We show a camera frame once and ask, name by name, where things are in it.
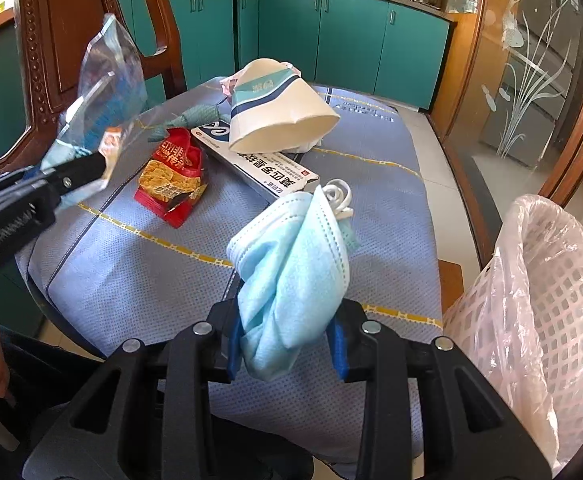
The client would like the light blue face mask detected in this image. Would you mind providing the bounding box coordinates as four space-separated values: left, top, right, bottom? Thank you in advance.
226 179 357 382

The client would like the clear plastic zip bag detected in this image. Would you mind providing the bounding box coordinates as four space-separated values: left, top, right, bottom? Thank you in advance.
40 14 147 170

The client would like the red snack packet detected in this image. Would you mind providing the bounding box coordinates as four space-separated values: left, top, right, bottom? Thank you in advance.
134 127 208 229

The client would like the white blue medicine box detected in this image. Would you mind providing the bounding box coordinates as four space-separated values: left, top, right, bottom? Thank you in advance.
191 120 320 204

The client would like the teal cloth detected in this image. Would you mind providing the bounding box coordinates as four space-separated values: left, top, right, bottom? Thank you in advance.
147 104 230 143

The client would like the white teal paper cup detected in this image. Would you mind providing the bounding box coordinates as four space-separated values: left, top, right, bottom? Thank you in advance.
229 58 340 154

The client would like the white tissue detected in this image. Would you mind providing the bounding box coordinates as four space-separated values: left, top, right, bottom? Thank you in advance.
288 140 322 154

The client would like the pink plastic bag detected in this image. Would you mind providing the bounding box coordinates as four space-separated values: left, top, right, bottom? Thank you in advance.
220 62 301 98

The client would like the pink lattice trash basket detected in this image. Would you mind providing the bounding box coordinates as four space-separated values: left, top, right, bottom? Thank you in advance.
441 194 583 476

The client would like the blue checked seat cushion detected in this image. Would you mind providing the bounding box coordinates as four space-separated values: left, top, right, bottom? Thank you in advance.
15 77 446 466

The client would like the carved wooden chair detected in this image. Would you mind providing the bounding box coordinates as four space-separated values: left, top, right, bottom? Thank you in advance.
0 0 188 187

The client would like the etched glass sliding door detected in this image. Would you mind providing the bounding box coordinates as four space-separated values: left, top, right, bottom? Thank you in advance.
445 0 583 218

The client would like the wooden glass display cabinet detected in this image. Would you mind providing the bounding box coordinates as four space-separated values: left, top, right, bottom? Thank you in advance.
428 0 485 143

